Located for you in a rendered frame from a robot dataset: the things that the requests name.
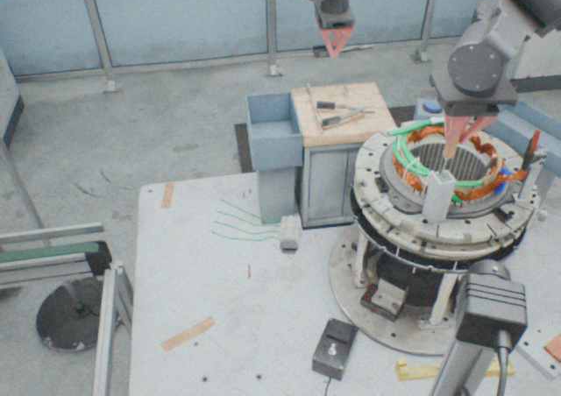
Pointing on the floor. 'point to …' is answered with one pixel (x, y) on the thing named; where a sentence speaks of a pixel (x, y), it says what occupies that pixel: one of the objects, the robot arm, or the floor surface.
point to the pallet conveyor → (116, 275)
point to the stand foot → (53, 314)
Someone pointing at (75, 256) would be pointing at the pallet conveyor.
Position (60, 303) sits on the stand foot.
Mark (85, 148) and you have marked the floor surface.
